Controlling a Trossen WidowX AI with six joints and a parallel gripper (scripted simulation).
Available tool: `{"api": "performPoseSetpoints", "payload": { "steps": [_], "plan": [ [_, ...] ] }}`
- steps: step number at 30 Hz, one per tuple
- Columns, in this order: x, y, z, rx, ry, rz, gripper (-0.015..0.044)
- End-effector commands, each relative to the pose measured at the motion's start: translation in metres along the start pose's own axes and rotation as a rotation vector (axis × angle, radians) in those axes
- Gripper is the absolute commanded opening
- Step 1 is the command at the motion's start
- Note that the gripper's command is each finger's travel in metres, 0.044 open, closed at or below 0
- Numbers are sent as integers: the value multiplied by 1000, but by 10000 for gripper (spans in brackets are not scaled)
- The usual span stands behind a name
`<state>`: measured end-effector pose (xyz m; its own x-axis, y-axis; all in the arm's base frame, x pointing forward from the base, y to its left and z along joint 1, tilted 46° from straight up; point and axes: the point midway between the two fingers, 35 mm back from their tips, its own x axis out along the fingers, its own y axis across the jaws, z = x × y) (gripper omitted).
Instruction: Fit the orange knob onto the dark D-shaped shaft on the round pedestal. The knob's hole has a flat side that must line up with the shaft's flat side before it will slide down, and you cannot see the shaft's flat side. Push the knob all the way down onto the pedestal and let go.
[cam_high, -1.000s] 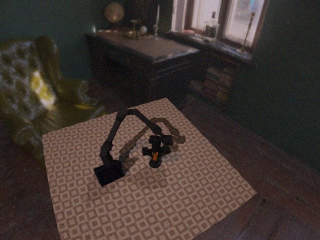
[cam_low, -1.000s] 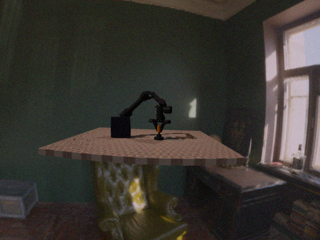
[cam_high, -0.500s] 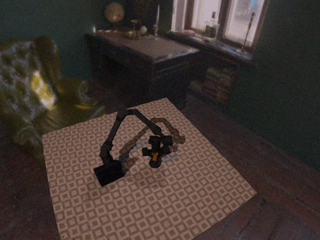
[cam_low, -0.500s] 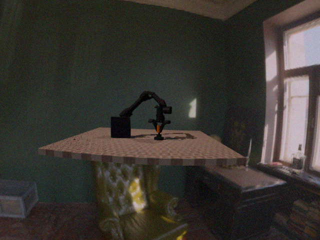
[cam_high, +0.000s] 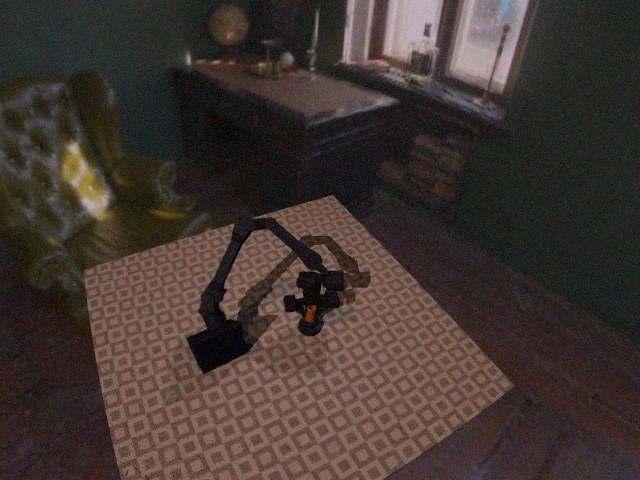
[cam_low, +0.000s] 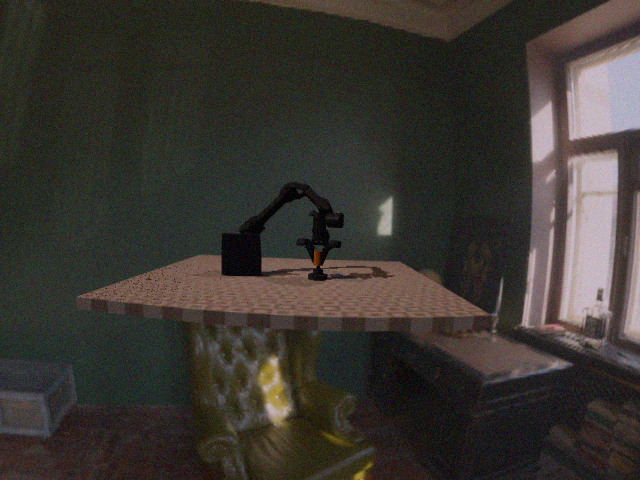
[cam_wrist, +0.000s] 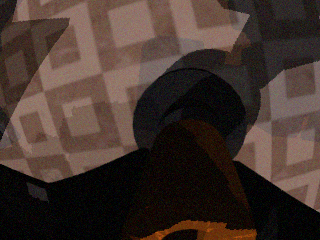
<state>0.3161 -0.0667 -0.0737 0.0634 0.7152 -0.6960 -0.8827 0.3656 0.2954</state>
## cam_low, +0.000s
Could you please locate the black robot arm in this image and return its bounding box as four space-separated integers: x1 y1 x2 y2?
239 182 344 234

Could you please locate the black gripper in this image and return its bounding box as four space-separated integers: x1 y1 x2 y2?
296 227 341 264

